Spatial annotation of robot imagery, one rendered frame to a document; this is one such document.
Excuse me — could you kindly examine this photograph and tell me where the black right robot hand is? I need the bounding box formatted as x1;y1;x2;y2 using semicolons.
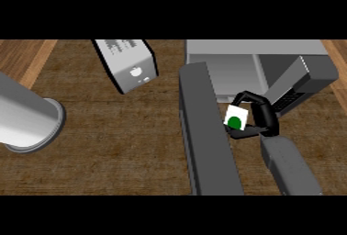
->
225;90;283;140

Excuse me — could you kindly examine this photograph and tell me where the white milk carton green mark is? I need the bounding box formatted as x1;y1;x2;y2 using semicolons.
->
224;104;252;131

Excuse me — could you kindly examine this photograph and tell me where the dark grey microwave door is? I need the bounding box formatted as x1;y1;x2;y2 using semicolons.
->
178;62;247;196

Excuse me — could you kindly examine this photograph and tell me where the grey microwave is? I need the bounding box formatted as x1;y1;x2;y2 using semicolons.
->
185;39;340;118

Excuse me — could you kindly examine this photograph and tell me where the grey toaster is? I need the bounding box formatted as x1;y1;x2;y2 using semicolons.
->
92;39;160;95

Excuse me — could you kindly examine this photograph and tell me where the grey cylindrical pot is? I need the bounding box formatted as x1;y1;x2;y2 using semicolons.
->
0;71;69;154

